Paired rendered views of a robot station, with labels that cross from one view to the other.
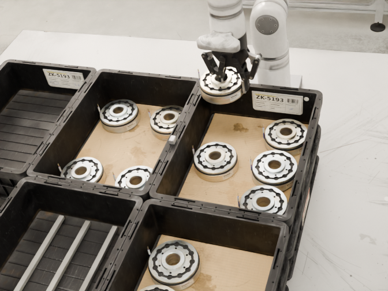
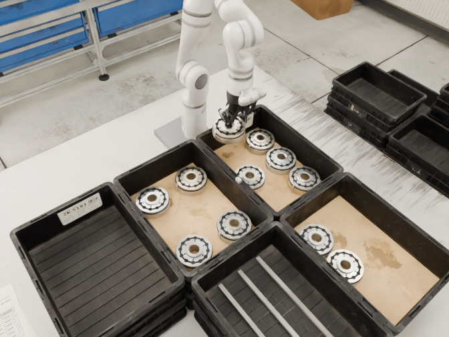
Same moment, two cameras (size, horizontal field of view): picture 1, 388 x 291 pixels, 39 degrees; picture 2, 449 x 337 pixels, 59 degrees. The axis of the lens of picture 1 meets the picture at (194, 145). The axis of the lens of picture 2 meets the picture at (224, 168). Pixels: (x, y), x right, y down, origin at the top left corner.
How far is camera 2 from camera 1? 0.99 m
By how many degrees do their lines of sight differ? 44
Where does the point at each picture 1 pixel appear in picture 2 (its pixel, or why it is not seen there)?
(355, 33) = (95, 87)
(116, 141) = (172, 217)
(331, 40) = (84, 99)
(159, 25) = not seen: outside the picture
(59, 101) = (81, 231)
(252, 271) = (339, 211)
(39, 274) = (261, 324)
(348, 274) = not seen: hidden behind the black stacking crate
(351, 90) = (219, 105)
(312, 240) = not seen: hidden behind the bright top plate
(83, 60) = (9, 202)
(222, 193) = (273, 192)
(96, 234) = (252, 272)
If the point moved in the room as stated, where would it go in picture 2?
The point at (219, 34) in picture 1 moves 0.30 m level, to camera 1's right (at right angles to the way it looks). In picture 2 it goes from (248, 90) to (286, 39)
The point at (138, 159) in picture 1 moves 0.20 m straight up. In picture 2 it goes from (204, 215) to (204, 173)
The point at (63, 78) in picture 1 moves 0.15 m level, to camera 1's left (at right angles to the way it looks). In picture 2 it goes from (79, 209) to (42, 250)
